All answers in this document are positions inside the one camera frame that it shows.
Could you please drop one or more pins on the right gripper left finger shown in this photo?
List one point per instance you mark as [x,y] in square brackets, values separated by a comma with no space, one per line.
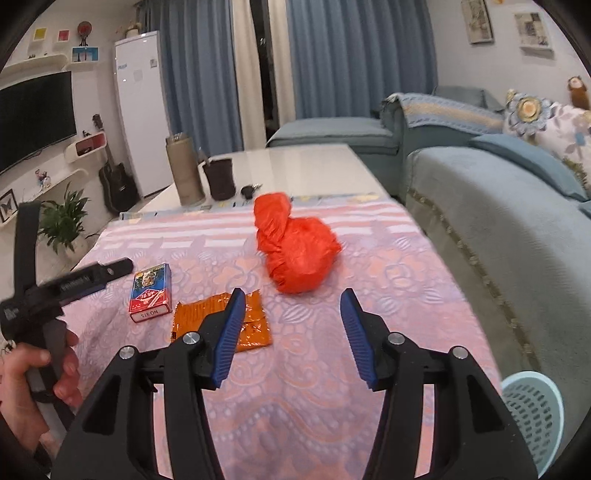
[112,435]

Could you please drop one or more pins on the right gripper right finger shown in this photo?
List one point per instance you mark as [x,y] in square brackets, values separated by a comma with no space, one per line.
[475,435]

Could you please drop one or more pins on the light blue trash basket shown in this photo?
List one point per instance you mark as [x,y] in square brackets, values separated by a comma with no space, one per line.
[536,405]

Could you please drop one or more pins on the green potted plant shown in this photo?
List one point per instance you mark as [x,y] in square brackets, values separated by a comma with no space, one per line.
[62,225]

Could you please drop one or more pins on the blue red cigarette box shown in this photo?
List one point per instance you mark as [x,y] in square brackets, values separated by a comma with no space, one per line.
[150,295]

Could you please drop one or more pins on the orange foil wrapper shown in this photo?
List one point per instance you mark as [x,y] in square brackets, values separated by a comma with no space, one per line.
[254,333]

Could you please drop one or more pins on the black acoustic guitar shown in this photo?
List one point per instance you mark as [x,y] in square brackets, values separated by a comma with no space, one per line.
[119,189]

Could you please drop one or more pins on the pink lace tablecloth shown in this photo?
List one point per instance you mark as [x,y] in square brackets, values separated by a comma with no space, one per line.
[298,409]

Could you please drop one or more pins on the blue grey sofa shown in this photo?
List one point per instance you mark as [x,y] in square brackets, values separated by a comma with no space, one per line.
[519,249]

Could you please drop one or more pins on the black television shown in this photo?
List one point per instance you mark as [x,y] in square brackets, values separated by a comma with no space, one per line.
[35,114]

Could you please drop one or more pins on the beige thermos flask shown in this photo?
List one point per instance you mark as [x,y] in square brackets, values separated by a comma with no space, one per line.
[184,167]

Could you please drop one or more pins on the dark brown cup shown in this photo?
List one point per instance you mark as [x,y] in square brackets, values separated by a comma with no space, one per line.
[220,178]

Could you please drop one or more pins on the black car key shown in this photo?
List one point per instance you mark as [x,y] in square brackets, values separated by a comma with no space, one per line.
[248,191]

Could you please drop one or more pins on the orange plastic bag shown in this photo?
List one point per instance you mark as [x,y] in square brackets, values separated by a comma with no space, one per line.
[300,252]

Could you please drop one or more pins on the white refrigerator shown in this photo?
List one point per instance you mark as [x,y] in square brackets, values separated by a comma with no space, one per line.
[142,109]

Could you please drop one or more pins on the blue sofa cushion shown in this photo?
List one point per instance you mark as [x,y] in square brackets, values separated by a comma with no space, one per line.
[535,160]

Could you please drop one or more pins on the white coffee table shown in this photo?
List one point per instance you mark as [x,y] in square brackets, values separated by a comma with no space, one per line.
[317,170]

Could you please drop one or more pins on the floral cushion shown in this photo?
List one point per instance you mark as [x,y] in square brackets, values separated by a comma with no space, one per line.
[562,130]

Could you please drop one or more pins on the striped sofa armrest towel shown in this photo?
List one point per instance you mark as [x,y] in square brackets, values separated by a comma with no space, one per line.
[422,110]

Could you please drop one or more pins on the brown plush toy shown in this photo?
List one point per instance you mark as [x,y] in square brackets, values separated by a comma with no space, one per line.
[578,93]

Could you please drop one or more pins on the blue curtain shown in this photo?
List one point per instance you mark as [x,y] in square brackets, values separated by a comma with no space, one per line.
[231,66]

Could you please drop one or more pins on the wall picture frame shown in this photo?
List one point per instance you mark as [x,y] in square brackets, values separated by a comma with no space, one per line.
[532,32]
[477,22]

